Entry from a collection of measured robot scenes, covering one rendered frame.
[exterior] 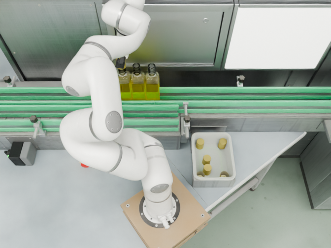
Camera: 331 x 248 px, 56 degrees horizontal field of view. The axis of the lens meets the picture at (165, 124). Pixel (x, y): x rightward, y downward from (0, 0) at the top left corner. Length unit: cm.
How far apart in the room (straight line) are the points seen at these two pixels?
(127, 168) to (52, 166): 69
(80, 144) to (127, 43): 29
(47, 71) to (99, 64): 85
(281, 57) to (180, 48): 43
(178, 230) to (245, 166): 45
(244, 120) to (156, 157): 59
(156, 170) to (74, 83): 36
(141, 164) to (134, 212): 39
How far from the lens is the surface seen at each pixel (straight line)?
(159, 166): 93
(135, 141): 89
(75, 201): 138
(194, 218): 120
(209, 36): 128
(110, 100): 71
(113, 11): 93
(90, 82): 71
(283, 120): 148
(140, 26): 89
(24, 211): 143
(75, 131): 76
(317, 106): 148
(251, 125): 147
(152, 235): 118
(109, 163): 80
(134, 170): 85
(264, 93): 144
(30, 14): 134
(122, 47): 86
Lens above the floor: 200
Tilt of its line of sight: 57 degrees down
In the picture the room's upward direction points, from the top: straight up
